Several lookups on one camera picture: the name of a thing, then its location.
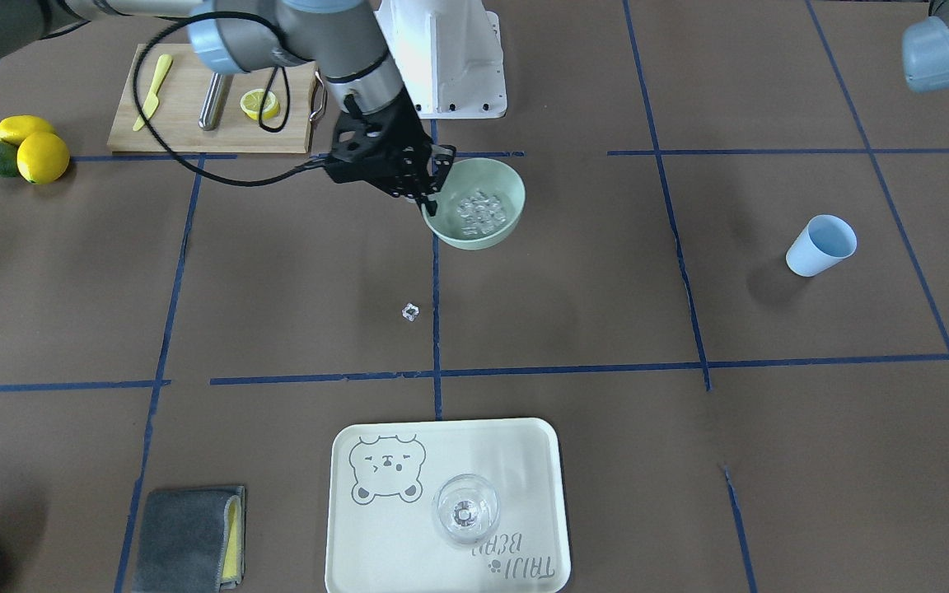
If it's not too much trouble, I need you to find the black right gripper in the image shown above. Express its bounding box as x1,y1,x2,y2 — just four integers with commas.
326,95,456,217

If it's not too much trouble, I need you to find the light green bowl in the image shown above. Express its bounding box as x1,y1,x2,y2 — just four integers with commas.
419,157,525,250

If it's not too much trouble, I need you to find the light blue plastic cup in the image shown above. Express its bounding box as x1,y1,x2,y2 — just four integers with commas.
786,214,858,278

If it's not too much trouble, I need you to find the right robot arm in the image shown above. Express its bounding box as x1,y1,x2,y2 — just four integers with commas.
0,1,456,217

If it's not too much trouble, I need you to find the loose clear ice cube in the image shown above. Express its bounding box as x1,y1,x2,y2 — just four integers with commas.
400,302,419,322

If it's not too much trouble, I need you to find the half lemon slice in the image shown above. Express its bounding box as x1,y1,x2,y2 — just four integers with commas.
240,89,280,120

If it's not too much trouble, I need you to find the steel muddler black cap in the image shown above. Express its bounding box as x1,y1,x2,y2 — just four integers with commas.
197,72,230,132

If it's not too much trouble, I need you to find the wooden cutting board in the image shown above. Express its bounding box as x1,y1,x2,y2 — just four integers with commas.
106,44,329,155

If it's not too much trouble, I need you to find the yellow plastic knife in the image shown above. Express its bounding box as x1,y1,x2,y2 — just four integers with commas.
132,54,174,132

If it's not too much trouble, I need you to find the clear wine glass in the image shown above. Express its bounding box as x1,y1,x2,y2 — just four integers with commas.
433,474,501,547

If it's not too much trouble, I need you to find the cream bear serving tray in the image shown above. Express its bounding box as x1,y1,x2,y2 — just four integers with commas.
325,418,572,592

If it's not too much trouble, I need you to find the yellow lemon lower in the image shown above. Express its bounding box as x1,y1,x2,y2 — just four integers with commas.
16,132,71,184

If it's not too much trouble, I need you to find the yellow lemon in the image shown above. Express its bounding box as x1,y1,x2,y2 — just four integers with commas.
0,114,56,147
16,132,71,184

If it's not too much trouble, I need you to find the grey and yellow cloth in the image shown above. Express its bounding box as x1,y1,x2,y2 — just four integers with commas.
131,484,247,592

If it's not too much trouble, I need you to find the yellow lemon upper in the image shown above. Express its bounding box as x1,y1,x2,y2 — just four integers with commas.
0,114,56,147

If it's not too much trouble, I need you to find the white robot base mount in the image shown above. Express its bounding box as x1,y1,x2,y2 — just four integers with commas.
374,1,508,120

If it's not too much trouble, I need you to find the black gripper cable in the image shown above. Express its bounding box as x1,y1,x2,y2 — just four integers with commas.
132,10,335,189

